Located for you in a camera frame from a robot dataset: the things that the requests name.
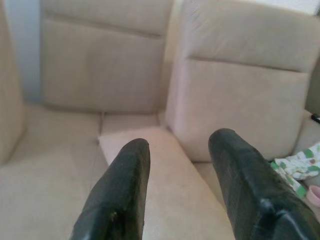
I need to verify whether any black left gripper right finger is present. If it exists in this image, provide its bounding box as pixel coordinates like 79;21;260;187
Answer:
208;127;320;240

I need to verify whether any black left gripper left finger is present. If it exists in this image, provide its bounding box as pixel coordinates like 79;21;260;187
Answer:
69;138;151;240

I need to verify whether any beige fabric sofa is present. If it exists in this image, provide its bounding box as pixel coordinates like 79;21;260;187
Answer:
0;0;320;240

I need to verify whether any beige sofa backrest cushion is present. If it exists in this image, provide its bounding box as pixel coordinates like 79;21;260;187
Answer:
164;0;320;163
0;0;27;166
39;0;176;115

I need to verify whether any white green patterned cloth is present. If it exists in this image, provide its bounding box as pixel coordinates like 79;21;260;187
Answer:
268;143;320;201

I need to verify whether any small pink item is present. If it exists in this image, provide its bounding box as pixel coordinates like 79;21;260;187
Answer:
305;184;320;209

